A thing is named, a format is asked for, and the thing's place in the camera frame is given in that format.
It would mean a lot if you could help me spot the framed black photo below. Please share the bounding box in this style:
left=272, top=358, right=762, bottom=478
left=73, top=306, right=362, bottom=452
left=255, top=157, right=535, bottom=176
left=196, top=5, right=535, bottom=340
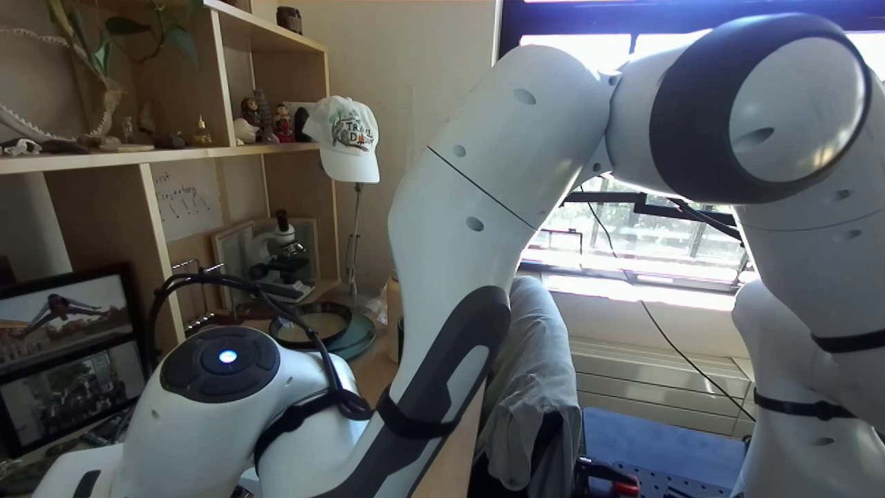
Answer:
left=0, top=264, right=148, bottom=456

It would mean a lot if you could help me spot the black microscope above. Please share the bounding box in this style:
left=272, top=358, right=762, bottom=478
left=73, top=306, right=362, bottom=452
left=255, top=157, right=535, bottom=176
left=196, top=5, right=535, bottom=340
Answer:
left=247, top=211, right=312, bottom=297

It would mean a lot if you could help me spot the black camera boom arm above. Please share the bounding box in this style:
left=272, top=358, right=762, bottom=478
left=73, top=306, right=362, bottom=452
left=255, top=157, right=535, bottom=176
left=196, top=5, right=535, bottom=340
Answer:
left=562, top=192, right=741, bottom=244

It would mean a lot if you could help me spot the grey cloth on chair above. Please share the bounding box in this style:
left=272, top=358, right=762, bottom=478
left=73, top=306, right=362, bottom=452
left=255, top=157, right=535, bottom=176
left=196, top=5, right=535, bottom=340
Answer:
left=477, top=277, right=583, bottom=498

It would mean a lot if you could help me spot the white baseball cap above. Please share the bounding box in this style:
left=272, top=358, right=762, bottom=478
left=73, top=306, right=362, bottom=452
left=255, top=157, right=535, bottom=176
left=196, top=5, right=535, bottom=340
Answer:
left=304, top=98, right=380, bottom=183

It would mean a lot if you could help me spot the green trailing houseplant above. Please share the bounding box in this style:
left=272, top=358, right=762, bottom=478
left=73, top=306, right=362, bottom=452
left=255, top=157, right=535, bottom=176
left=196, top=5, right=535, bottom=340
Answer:
left=41, top=0, right=207, bottom=138

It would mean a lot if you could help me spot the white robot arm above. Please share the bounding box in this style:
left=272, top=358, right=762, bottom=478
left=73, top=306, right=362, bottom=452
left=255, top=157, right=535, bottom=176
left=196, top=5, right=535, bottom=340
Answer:
left=34, top=15, right=885, bottom=498

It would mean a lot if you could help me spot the wooden bookshelf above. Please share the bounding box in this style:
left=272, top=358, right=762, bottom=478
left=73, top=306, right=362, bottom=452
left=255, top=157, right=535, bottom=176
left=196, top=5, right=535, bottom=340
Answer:
left=0, top=0, right=340, bottom=355

